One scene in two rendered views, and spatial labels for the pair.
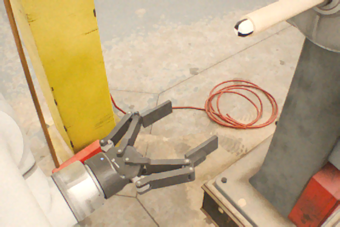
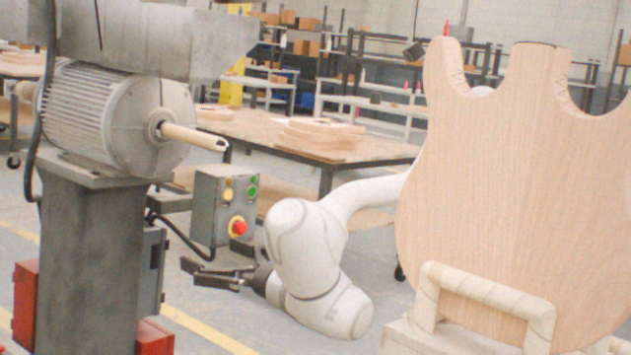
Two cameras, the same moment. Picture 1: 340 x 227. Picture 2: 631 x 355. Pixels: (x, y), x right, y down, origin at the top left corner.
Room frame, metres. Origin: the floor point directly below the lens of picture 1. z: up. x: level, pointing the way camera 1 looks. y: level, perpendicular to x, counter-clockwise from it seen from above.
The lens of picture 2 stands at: (0.53, 1.38, 1.50)
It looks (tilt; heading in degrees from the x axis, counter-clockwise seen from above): 11 degrees down; 257
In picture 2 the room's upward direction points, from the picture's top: 7 degrees clockwise
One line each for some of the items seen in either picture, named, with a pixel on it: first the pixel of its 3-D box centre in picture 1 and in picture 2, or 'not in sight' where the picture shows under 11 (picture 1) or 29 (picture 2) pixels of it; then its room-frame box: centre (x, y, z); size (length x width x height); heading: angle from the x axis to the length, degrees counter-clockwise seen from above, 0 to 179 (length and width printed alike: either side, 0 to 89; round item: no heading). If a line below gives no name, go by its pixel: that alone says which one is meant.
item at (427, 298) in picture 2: not in sight; (426, 303); (0.15, 0.51, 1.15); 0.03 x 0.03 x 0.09
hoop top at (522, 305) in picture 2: not in sight; (484, 291); (0.10, 0.58, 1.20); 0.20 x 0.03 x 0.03; 126
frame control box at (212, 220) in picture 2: not in sight; (201, 211); (0.41, -0.51, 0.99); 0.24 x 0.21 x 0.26; 127
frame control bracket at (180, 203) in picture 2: not in sight; (184, 202); (0.46, -0.47, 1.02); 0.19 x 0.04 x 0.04; 37
